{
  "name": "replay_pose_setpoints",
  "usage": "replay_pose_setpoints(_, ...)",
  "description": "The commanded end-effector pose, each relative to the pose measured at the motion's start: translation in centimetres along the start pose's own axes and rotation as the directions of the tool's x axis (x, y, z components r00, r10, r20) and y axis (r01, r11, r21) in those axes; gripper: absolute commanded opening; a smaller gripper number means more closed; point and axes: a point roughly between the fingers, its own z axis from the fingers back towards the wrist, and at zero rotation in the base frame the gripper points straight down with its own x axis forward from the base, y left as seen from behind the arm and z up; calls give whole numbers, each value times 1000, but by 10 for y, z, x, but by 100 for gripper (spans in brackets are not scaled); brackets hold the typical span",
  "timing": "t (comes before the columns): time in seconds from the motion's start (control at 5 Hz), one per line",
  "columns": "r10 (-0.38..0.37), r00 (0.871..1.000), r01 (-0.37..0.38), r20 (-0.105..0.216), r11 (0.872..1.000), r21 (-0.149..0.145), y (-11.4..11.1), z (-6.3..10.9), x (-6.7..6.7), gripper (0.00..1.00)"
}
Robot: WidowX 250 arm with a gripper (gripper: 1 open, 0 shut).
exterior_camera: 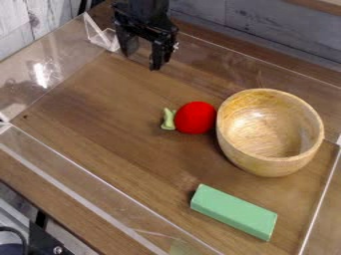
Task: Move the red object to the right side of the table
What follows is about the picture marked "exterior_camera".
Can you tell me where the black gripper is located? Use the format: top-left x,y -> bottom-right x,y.
113,0 -> 178,71

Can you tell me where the red round plush tomato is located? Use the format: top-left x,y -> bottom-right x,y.
161,102 -> 217,134

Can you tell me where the wooden bowl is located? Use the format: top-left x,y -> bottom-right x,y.
216,89 -> 325,177

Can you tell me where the green rectangular block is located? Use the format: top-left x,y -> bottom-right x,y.
190,184 -> 277,241

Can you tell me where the black clamp with bolt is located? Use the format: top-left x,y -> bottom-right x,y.
28,222 -> 75,255

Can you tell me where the black cable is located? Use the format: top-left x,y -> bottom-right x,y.
0,226 -> 31,255

